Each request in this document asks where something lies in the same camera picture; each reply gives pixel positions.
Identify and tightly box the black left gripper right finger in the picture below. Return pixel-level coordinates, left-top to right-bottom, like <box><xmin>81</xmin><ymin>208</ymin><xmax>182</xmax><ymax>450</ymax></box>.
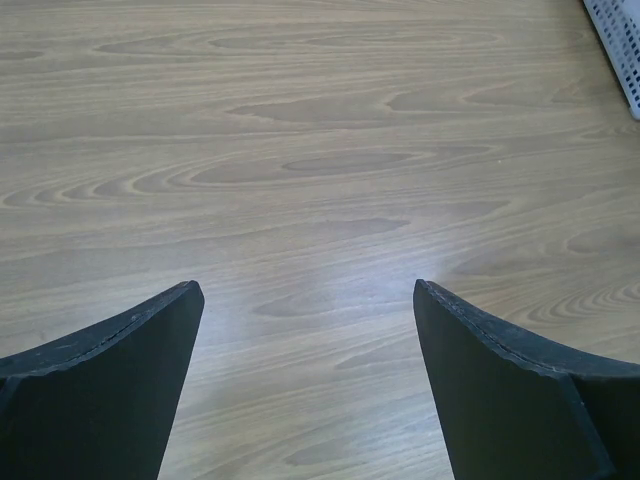
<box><xmin>413</xmin><ymin>280</ymin><xmax>639</xmax><ymax>479</ymax></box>

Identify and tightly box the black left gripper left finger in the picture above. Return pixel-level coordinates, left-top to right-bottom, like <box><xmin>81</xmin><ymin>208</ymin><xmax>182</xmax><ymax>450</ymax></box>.
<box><xmin>1</xmin><ymin>281</ymin><xmax>205</xmax><ymax>479</ymax></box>

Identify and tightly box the white perforated plastic basket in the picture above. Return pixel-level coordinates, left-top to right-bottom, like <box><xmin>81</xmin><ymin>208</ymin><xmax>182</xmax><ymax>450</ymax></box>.
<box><xmin>583</xmin><ymin>0</ymin><xmax>640</xmax><ymax>120</ymax></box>

